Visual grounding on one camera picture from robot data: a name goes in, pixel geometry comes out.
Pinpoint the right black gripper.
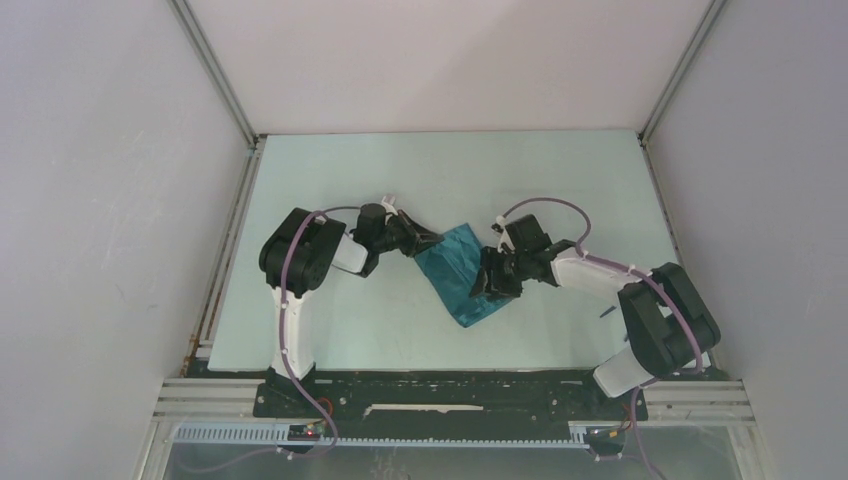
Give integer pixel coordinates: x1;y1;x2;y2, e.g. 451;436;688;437
467;246;530;302

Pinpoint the blue plastic fork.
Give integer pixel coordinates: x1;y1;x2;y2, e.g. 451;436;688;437
599;306;617;318

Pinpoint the teal satin napkin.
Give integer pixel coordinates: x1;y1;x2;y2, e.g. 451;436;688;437
414;223;510;328

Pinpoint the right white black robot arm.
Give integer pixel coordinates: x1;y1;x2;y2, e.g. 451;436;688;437
471;215;721;418

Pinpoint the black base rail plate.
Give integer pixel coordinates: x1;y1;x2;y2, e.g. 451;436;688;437
253;370;647;440

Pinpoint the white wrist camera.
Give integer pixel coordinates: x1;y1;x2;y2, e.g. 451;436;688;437
491;215;515;253
380;194;398;215

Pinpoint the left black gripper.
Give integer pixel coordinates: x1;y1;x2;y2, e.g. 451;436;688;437
374;210;443;258

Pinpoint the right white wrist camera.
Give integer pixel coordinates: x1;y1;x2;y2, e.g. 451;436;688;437
491;215;515;253

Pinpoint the grey slotted cable duct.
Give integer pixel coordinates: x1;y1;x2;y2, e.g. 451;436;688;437
172;422;589;449

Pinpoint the small black circuit board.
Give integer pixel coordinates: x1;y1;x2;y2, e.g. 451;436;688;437
287;425;323;442

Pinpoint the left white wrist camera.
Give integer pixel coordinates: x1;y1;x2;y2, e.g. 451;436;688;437
380;194;398;215

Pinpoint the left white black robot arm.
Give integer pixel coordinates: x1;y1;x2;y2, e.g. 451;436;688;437
258;197;444;417

